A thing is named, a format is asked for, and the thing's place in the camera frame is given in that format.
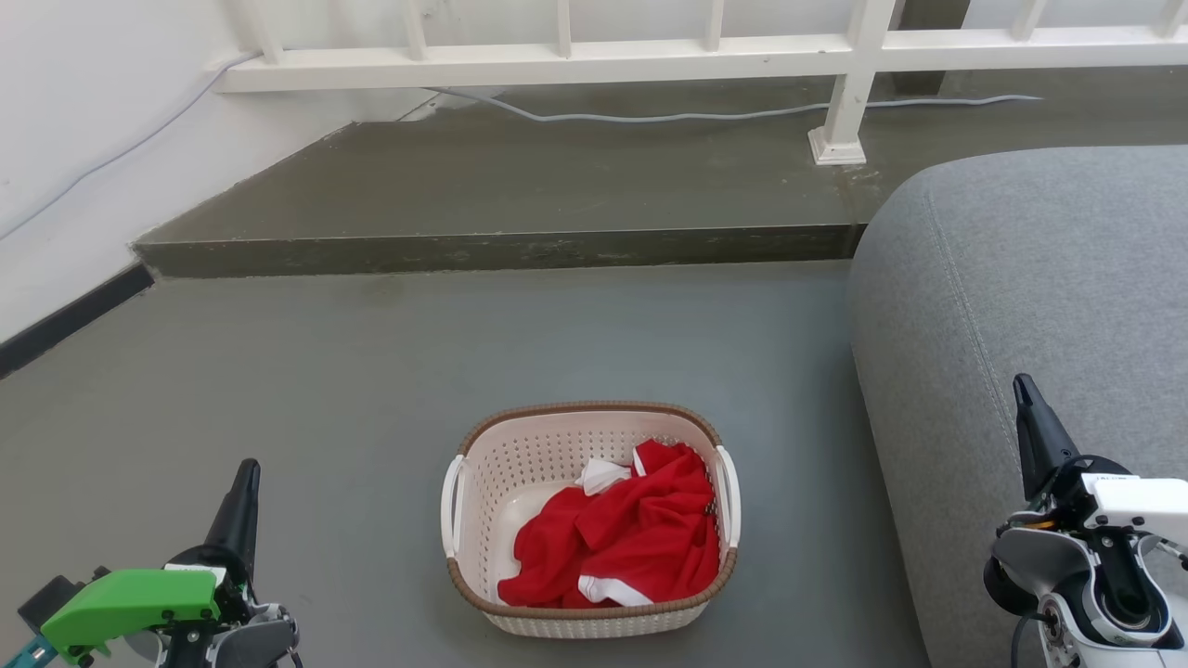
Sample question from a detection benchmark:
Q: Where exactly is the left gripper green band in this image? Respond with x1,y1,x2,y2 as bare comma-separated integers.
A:
40,460,261,667

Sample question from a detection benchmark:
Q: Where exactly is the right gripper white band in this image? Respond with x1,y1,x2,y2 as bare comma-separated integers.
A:
1013,374,1188,550

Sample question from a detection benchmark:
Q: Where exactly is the cream perforated laundry basket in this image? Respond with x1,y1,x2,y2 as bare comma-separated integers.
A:
441,401,742,640

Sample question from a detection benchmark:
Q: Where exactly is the thin grey-white floor cable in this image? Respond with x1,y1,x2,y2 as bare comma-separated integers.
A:
0,51,1046,240

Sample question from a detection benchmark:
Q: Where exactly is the white railing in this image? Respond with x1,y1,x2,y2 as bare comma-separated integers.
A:
215,0,1188,167

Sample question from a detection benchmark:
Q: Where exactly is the red garment with white trim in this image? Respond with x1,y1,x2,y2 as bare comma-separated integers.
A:
497,440,722,610

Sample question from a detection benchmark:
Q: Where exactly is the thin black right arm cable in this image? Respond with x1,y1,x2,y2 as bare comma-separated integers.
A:
1008,608,1052,668

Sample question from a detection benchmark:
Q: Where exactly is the grey concrete raised step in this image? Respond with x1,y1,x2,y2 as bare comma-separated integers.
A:
133,68,1188,280

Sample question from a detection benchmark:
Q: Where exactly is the grey fabric sofa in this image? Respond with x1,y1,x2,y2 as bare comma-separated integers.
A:
847,146,1188,668

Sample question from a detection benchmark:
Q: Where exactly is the black baseboard strip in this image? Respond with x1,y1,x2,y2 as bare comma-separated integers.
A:
0,263,155,379

